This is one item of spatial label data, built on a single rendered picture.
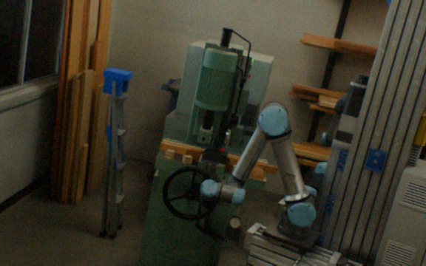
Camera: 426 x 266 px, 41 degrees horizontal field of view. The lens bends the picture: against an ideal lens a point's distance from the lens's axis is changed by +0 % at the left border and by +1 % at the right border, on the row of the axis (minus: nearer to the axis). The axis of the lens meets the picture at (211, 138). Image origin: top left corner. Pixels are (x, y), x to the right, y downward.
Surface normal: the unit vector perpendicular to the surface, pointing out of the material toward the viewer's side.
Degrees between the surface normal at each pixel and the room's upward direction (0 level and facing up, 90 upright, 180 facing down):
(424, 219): 90
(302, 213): 97
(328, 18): 90
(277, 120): 84
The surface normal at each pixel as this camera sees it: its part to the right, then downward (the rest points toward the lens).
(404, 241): -0.40, 0.16
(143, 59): -0.16, 0.23
